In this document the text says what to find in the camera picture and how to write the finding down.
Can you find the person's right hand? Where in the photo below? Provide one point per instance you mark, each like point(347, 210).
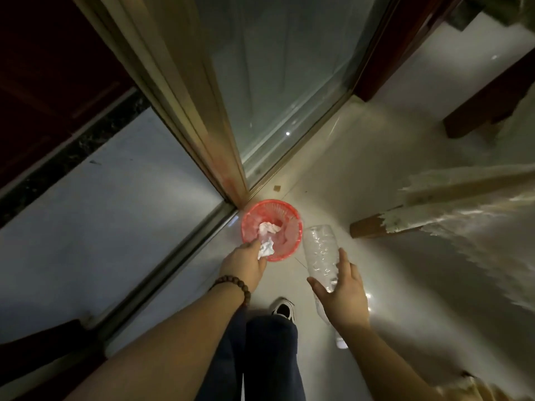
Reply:
point(349, 298)

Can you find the person's left hand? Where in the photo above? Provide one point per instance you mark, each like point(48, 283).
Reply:
point(240, 265)

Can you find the person's left fingers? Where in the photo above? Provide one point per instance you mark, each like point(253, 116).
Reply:
point(252, 246)

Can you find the person's right thumb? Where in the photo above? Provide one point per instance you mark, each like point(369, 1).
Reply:
point(318, 288)

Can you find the white tissue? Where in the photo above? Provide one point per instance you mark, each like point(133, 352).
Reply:
point(267, 228)
point(266, 248)

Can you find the clear plastic bottle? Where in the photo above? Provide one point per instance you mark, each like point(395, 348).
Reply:
point(319, 254)

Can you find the person's right forearm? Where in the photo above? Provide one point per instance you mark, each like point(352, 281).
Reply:
point(384, 363)

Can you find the person's left forearm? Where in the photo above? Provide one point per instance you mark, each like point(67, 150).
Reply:
point(175, 350)

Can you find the red plastic waste basket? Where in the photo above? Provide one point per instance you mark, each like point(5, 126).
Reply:
point(288, 242)

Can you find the black and white shoe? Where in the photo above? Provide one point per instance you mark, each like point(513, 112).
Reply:
point(284, 309)

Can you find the metal sliding door floor track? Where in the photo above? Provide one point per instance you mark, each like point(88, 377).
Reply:
point(167, 267)

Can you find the dark blue trousers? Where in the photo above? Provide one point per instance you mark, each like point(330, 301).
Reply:
point(267, 363)

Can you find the gold-framed sliding glass door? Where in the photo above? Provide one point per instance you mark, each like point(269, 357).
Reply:
point(267, 70)

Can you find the dark wooden furniture piece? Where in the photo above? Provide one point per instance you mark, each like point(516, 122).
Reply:
point(46, 363)

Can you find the dark brown wooden furniture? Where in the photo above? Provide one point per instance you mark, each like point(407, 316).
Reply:
point(493, 100)

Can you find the dark red wooden door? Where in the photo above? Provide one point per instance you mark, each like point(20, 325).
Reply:
point(46, 79)

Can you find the red-brown wooden door frame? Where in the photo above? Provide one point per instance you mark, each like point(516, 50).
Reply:
point(397, 41)

